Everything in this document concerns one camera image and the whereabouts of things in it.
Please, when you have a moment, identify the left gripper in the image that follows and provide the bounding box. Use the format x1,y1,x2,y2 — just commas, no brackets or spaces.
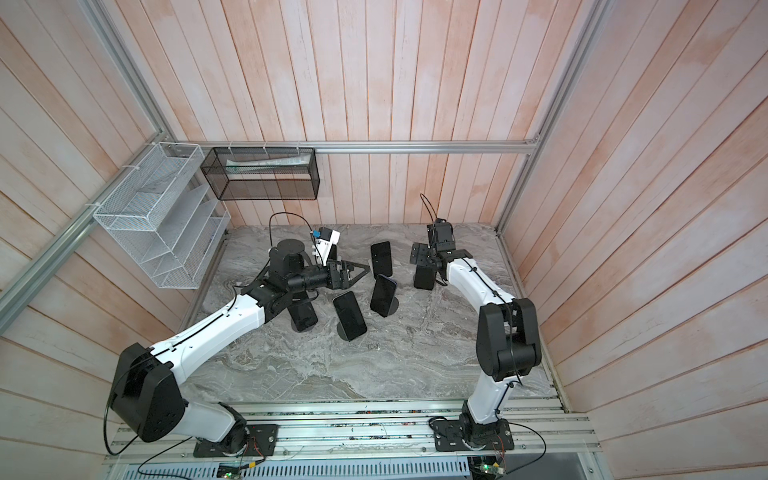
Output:
288,257,370,293

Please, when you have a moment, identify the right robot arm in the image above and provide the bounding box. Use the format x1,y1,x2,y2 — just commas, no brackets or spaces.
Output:
410,243,542,448

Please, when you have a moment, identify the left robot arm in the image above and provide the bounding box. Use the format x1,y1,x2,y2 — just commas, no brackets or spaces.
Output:
105,239,371,456

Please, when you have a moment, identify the front right black stand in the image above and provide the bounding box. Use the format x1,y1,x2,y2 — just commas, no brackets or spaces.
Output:
385,297,399,317

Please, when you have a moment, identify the black stand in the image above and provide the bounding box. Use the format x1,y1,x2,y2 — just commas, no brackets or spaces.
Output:
336,323,349,341
291,322,315,333
385,297,399,317

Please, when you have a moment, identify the front middle black stand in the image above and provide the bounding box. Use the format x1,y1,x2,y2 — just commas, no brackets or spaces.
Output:
336,323,349,341

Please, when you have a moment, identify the front left black stand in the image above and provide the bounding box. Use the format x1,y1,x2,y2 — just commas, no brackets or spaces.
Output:
291,322,315,333

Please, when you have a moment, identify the black mesh basket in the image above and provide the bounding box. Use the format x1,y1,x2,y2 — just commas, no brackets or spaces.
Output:
201,146,321,201

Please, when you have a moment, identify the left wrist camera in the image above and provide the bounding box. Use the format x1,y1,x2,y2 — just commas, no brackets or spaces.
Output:
312,227,340,265

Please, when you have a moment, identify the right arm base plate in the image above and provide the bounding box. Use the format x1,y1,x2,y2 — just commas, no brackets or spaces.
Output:
427,416,515,452

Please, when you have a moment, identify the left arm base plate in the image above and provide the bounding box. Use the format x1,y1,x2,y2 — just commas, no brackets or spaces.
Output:
193,424,279,458

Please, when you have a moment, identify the white wire shelf rack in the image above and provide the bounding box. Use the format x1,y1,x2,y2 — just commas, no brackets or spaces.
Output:
94,143,230,290

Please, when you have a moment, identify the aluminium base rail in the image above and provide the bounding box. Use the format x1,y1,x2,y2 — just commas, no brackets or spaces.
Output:
101,398,601,464

